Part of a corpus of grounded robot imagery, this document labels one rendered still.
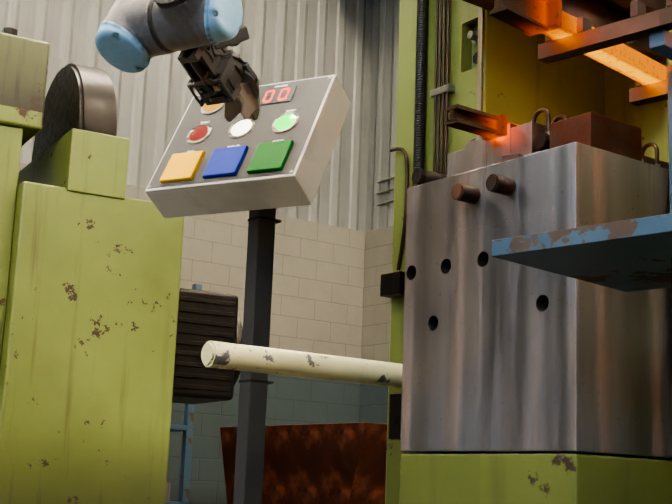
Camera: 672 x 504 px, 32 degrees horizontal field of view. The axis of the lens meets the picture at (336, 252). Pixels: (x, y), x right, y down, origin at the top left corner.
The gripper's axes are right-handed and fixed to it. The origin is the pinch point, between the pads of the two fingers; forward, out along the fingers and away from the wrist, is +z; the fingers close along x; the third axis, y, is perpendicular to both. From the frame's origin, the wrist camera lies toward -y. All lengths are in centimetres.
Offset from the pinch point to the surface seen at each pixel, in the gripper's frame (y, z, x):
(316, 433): -241, 505, -310
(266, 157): 1.4, 10.4, -2.3
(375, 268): -545, 686, -426
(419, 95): -23.7, 22.2, 18.1
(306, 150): -0.7, 11.7, 5.0
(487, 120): 4.3, 5.5, 43.9
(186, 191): 6.4, 11.9, -19.5
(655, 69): 18, -12, 77
